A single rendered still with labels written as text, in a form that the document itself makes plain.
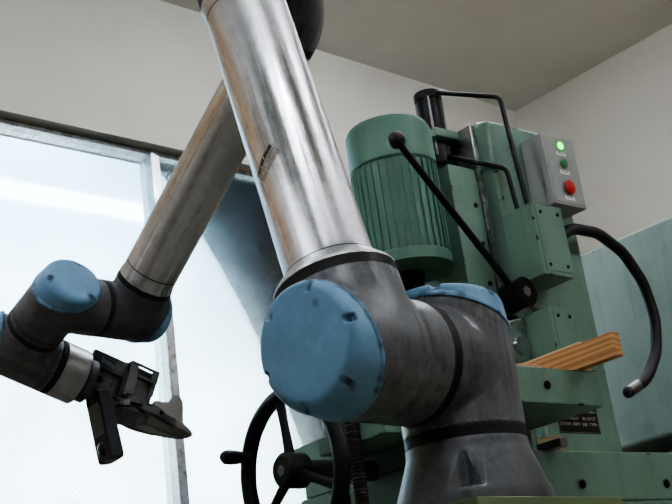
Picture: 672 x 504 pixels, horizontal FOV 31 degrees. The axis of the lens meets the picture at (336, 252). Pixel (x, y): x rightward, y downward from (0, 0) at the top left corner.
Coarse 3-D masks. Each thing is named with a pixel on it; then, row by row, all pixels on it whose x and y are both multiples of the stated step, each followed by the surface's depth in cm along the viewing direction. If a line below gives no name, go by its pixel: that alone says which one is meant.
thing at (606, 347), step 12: (600, 336) 197; (612, 336) 195; (576, 348) 200; (588, 348) 198; (600, 348) 196; (612, 348) 195; (540, 360) 206; (552, 360) 204; (564, 360) 202; (576, 360) 200; (588, 360) 198; (600, 360) 196
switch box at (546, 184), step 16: (528, 144) 253; (544, 144) 250; (528, 160) 252; (544, 160) 249; (528, 176) 252; (544, 176) 248; (560, 176) 249; (576, 176) 253; (544, 192) 248; (560, 192) 247; (576, 192) 251; (560, 208) 249; (576, 208) 250
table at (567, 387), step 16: (528, 368) 193; (544, 368) 195; (528, 384) 191; (544, 384) 194; (560, 384) 196; (576, 384) 199; (592, 384) 201; (528, 400) 190; (544, 400) 192; (560, 400) 195; (576, 400) 197; (592, 400) 200; (528, 416) 201; (544, 416) 203; (560, 416) 204; (368, 432) 201; (384, 432) 198; (400, 432) 200; (304, 448) 229; (320, 448) 210; (368, 448) 209; (384, 448) 211
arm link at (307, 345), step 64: (256, 0) 156; (256, 64) 151; (256, 128) 148; (320, 128) 148; (320, 192) 142; (320, 256) 136; (384, 256) 139; (320, 320) 130; (384, 320) 131; (320, 384) 130; (384, 384) 131; (448, 384) 138
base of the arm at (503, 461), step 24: (432, 432) 142; (456, 432) 140; (480, 432) 140; (504, 432) 141; (408, 456) 145; (432, 456) 141; (456, 456) 139; (480, 456) 139; (504, 456) 139; (528, 456) 142; (408, 480) 142; (432, 480) 139; (456, 480) 138; (480, 480) 137; (504, 480) 137; (528, 480) 138
